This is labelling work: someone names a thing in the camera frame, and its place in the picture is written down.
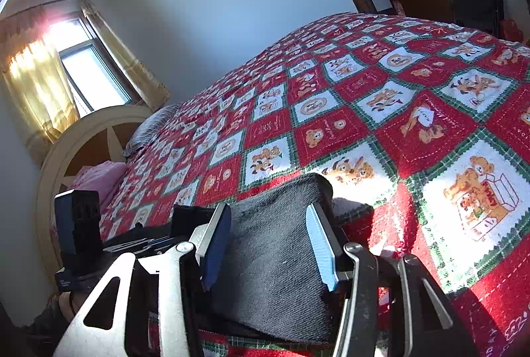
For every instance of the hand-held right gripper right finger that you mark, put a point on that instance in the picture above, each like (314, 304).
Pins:
(322, 253)

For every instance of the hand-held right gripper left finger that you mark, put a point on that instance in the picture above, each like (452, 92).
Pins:
(215, 245)

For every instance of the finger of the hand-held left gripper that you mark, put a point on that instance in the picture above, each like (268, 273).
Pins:
(192, 220)

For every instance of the black pants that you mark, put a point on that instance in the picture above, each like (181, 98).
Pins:
(269, 257)

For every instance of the person's left forearm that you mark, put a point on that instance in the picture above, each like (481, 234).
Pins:
(66, 305)

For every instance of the folded pink blanket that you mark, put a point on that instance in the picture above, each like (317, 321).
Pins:
(99, 179)

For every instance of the cream wooden headboard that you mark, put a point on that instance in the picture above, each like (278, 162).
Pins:
(91, 133)

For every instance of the striped pillow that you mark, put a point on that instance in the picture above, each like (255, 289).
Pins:
(151, 127)

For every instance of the wide yellow curtain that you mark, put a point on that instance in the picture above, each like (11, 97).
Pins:
(33, 92)

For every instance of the red printed patchwork bedspread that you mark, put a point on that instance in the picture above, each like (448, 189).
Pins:
(393, 112)

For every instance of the window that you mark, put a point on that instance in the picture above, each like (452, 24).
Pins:
(95, 71)

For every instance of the narrow yellow curtain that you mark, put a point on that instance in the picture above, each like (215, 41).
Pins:
(128, 63)

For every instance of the dark curtain rod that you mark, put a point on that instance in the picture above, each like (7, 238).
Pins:
(45, 7)

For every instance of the orange bag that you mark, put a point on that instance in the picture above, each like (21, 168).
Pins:
(508, 29)

